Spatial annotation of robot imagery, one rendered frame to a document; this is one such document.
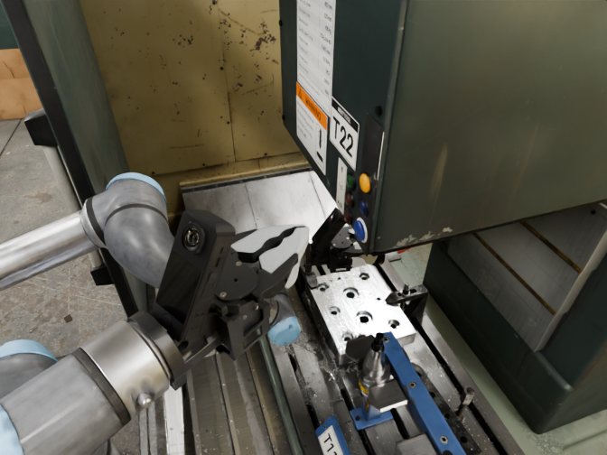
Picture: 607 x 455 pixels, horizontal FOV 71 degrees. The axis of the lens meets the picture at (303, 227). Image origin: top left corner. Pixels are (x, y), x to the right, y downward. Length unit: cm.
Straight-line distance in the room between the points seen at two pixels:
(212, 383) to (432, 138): 115
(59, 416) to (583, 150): 70
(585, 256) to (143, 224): 98
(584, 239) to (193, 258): 98
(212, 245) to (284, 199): 167
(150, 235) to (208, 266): 45
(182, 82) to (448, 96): 141
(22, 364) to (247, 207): 155
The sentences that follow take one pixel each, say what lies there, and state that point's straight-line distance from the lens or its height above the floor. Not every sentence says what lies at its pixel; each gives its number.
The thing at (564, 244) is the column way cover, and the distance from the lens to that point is 124.
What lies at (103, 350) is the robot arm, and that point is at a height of 168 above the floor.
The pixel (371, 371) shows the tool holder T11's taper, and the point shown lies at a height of 124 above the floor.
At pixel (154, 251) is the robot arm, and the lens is 81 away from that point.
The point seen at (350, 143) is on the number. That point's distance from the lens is 60.
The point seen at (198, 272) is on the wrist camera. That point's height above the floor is 171.
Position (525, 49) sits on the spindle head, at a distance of 57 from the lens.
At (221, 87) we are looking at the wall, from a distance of 185.
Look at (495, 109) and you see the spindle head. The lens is 58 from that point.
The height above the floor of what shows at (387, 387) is 122.
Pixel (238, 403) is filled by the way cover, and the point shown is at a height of 74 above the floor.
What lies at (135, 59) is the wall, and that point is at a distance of 180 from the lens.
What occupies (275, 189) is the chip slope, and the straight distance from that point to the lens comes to 205.
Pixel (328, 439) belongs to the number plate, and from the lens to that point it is 113.
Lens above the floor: 197
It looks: 39 degrees down
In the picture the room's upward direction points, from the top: straight up
